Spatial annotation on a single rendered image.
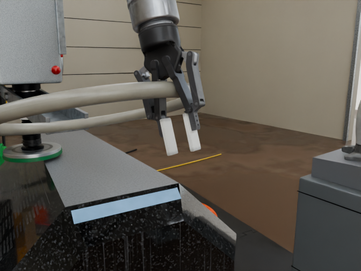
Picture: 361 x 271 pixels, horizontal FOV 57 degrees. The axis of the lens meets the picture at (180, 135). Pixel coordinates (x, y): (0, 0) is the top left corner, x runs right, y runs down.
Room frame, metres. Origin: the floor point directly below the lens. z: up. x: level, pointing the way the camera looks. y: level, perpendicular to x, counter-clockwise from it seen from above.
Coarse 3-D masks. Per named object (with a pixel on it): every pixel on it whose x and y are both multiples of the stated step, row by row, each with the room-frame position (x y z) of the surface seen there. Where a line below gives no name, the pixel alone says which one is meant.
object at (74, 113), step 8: (0, 88) 1.41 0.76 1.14; (8, 88) 1.43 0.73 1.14; (8, 96) 1.28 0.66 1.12; (16, 96) 1.17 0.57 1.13; (48, 112) 1.13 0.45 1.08; (56, 112) 1.14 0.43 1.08; (64, 112) 1.10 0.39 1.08; (72, 112) 1.04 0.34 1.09; (80, 112) 0.99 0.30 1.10; (32, 120) 1.01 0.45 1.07; (40, 120) 0.93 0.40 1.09; (48, 120) 0.90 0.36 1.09; (56, 120) 1.03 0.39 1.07; (88, 128) 0.97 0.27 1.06
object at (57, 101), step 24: (48, 96) 0.53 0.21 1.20; (72, 96) 0.53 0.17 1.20; (96, 96) 0.53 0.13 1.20; (120, 96) 0.55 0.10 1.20; (144, 96) 0.57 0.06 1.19; (168, 96) 0.61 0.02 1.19; (0, 120) 0.55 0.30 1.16; (72, 120) 0.94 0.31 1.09; (96, 120) 0.96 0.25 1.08; (120, 120) 0.97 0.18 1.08
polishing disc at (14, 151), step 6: (18, 144) 1.35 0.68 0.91; (42, 144) 1.35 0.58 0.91; (48, 144) 1.35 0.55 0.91; (54, 144) 1.35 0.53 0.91; (6, 150) 1.26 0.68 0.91; (12, 150) 1.26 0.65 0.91; (18, 150) 1.26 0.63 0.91; (36, 150) 1.26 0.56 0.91; (42, 150) 1.26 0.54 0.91; (48, 150) 1.26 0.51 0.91; (54, 150) 1.26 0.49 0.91; (6, 156) 1.21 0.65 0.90; (12, 156) 1.19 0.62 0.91; (18, 156) 1.19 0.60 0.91; (24, 156) 1.19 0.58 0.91; (30, 156) 1.19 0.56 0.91; (36, 156) 1.20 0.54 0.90
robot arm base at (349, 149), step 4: (356, 144) 1.24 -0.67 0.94; (344, 148) 1.30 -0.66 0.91; (348, 148) 1.29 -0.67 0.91; (352, 148) 1.27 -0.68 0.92; (356, 148) 1.24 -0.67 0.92; (360, 148) 1.21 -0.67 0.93; (344, 152) 1.30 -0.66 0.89; (348, 152) 1.29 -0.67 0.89; (352, 152) 1.25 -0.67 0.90; (356, 152) 1.23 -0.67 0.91; (360, 152) 1.21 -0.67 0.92; (344, 156) 1.23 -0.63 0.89; (348, 156) 1.22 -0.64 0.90; (352, 156) 1.21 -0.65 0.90; (356, 156) 1.20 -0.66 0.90; (360, 156) 1.19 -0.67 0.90; (352, 160) 1.21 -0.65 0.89; (356, 160) 1.20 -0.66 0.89; (360, 160) 1.19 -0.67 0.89
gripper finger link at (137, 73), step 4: (136, 72) 0.65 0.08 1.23; (140, 72) 0.66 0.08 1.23; (136, 76) 0.65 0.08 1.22; (140, 76) 0.65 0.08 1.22; (140, 80) 0.65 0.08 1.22; (144, 80) 0.65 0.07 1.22; (148, 80) 0.66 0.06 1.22; (144, 100) 0.64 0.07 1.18; (148, 100) 0.64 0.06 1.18; (152, 100) 0.65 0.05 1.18; (144, 104) 0.64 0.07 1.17; (148, 104) 0.63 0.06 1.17; (152, 104) 0.64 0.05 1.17; (148, 108) 0.63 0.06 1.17; (152, 108) 0.65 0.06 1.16; (148, 112) 0.63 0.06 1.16; (152, 112) 0.65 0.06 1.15; (148, 116) 0.63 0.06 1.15; (152, 116) 0.63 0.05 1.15
